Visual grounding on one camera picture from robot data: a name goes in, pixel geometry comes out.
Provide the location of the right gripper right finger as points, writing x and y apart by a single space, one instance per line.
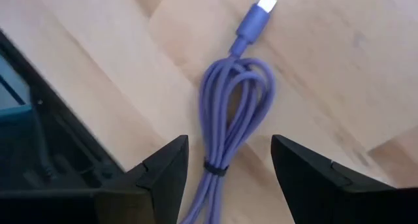
320 191

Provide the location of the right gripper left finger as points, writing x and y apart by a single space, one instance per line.
163 185

